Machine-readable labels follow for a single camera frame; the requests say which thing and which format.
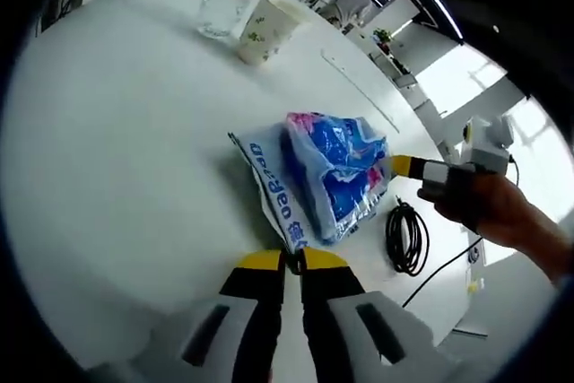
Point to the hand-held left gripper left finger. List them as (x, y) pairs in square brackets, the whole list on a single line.
[(262, 293)]

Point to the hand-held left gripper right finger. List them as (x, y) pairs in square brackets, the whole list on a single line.
[(332, 302)]

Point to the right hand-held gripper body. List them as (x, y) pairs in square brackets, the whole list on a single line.
[(491, 145)]

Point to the blue packet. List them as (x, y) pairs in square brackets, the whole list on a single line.
[(345, 167)]

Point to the white and blue zip pouch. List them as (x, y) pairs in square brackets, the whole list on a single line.
[(269, 176)]

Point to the white floral paper cup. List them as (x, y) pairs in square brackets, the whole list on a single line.
[(264, 28)]

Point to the person's right hand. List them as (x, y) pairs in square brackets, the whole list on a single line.
[(489, 203)]

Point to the round table socket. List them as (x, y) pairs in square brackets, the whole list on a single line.
[(474, 255)]

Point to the small yellow item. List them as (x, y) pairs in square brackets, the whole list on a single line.
[(474, 287)]

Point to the green potted plant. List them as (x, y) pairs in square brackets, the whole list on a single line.
[(382, 35)]

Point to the white table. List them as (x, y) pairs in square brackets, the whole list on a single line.
[(112, 154)]

